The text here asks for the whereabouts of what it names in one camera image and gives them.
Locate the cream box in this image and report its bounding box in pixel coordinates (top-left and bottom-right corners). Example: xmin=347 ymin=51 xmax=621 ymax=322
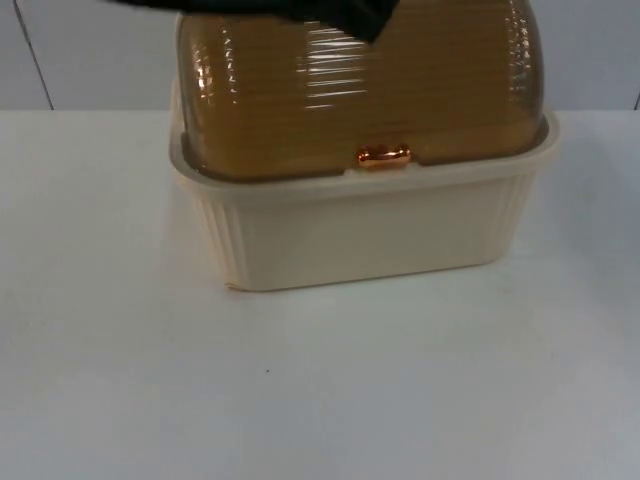
xmin=167 ymin=78 xmax=564 ymax=296

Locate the cream lid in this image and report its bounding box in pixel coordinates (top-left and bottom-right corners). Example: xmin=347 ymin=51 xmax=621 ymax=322
xmin=176 ymin=0 xmax=547 ymax=183

